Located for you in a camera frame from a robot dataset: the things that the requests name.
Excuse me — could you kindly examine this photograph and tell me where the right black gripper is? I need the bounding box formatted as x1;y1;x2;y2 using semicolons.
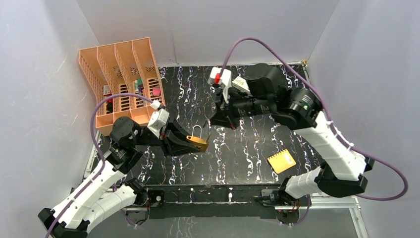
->
207;86;273;130

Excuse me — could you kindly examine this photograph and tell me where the brass padlock long shackle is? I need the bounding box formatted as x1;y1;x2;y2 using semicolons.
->
192;125;203;138

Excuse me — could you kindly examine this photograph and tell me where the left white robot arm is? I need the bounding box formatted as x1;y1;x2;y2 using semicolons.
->
38;115;208;238

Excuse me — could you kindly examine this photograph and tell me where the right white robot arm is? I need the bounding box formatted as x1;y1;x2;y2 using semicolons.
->
208;63;373;205

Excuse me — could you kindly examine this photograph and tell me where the white green small box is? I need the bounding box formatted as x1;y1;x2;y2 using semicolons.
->
231;76;251;95

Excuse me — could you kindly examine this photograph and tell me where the pink eraser in organizer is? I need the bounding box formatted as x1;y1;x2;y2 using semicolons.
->
151;87;161;97

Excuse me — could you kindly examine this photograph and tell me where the orange spiral notebook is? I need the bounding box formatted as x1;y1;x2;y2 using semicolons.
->
267;149;296;174

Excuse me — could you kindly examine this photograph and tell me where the red black item in organizer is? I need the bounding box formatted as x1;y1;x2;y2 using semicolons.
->
105;99;113;114

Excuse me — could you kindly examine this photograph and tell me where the orange plastic file organizer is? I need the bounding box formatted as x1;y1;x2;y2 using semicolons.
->
79;37;165;136

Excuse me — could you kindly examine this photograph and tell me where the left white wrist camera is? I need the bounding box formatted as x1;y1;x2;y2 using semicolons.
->
147;100;169;139

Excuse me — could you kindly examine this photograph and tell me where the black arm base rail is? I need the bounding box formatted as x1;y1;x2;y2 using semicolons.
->
65;183;362;227

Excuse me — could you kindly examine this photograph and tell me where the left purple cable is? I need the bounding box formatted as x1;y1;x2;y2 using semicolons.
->
44;93;161;238

